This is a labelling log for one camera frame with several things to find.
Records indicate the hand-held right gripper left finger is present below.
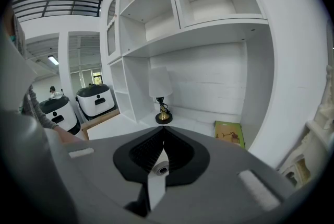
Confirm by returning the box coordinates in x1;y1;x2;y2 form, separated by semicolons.
48;126;165;224

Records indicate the white shade table lamp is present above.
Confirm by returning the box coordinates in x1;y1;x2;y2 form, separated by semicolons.
148;66;174;125

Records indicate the green book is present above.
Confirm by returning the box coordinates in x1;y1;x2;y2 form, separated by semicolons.
213;120;247;149

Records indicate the person's left forearm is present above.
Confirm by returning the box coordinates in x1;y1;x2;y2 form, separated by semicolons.
26;84;87;144

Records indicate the black balcony railing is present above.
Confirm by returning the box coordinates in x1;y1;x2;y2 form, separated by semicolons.
11;0;104;19

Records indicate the white robot with black lid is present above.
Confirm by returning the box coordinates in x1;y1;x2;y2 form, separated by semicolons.
39;96;81;135
76;84;115;121

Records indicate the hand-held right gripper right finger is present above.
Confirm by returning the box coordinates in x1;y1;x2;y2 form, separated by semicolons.
147;126;295;224

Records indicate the white wall shelf unit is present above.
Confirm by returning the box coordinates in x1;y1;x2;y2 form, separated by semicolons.
86;0;277;166

